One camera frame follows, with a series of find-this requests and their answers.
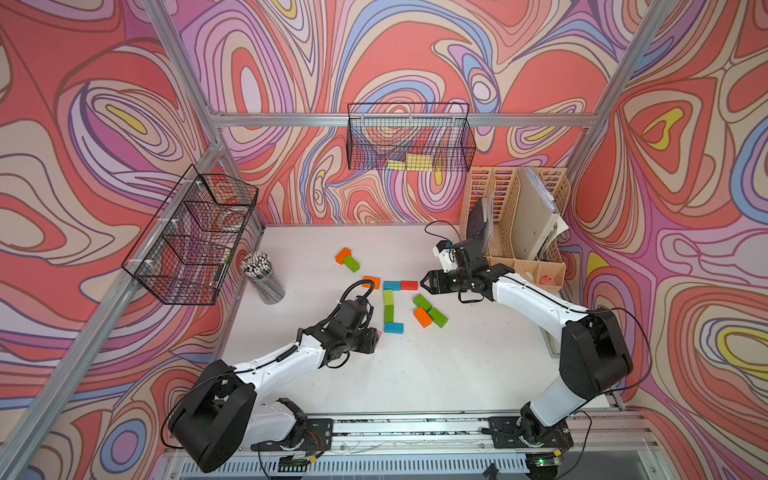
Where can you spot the dark tablet in organizer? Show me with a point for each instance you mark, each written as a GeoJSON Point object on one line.
{"type": "Point", "coordinates": [480, 224]}

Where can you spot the black wire basket left wall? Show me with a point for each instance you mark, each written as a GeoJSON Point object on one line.
{"type": "Point", "coordinates": [183, 256]}

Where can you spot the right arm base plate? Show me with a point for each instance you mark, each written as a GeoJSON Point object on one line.
{"type": "Point", "coordinates": [515, 432]}

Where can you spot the orange block right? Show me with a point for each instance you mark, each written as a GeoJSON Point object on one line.
{"type": "Point", "coordinates": [422, 317]}

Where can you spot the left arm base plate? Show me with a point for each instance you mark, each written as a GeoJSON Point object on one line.
{"type": "Point", "coordinates": [313, 435]}

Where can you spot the orange block middle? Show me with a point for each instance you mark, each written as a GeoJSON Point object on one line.
{"type": "Point", "coordinates": [374, 281]}

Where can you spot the white folder in organizer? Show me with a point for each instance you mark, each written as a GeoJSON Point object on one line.
{"type": "Point", "coordinates": [539, 215]}

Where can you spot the red block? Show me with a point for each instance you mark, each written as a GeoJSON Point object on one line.
{"type": "Point", "coordinates": [408, 285]}

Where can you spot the yellow sticky notes pad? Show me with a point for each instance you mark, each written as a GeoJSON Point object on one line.
{"type": "Point", "coordinates": [411, 162]}

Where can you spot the orange block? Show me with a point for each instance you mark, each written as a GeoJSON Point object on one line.
{"type": "Point", "coordinates": [342, 255]}
{"type": "Point", "coordinates": [374, 281]}
{"type": "Point", "coordinates": [422, 317]}

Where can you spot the black wire basket wall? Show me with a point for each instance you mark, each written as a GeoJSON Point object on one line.
{"type": "Point", "coordinates": [183, 256]}
{"type": "Point", "coordinates": [380, 131]}

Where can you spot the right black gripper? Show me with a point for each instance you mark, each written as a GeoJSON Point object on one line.
{"type": "Point", "coordinates": [436, 278]}

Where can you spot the orange block far back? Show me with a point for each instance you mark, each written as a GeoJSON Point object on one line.
{"type": "Point", "coordinates": [342, 255]}

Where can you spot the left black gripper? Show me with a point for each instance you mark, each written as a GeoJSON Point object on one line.
{"type": "Point", "coordinates": [370, 340]}

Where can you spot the grey stapler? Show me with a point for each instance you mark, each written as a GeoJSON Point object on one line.
{"type": "Point", "coordinates": [553, 345]}

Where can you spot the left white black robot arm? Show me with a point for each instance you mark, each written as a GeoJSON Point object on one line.
{"type": "Point", "coordinates": [224, 412]}

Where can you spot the aluminium front rail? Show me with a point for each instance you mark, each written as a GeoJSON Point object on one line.
{"type": "Point", "coordinates": [447, 432]}

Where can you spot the black wire basket back wall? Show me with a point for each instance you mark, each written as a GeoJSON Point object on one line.
{"type": "Point", "coordinates": [380, 131]}

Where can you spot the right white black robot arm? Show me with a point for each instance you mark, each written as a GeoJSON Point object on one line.
{"type": "Point", "coordinates": [594, 355]}

